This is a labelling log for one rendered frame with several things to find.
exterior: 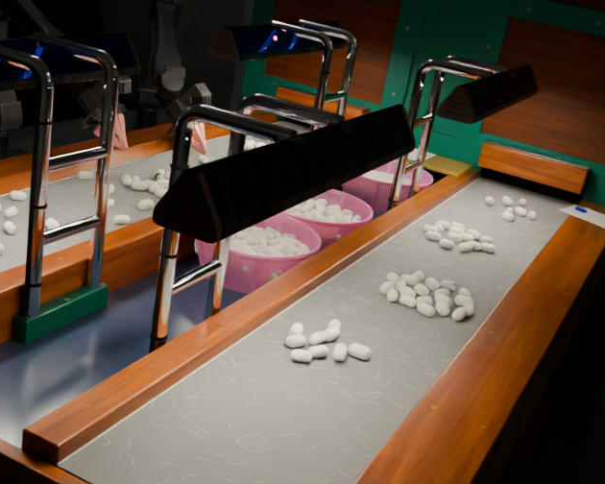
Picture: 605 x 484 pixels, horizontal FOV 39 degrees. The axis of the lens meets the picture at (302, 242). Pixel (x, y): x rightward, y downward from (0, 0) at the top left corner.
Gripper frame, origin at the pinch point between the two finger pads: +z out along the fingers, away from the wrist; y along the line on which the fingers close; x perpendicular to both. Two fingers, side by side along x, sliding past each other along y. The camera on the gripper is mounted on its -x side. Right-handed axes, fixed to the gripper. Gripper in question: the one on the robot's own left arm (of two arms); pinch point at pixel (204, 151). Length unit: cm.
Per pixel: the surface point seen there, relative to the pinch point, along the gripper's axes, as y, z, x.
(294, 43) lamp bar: 10.3, -7.9, -34.2
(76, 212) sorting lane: -58, 7, -4
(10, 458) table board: -124, 43, -35
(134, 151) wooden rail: -16.8, -7.4, 6.3
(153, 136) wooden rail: -4.1, -10.9, 8.1
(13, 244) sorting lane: -79, 10, -6
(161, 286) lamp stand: -94, 34, -42
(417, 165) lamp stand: 14, 35, -41
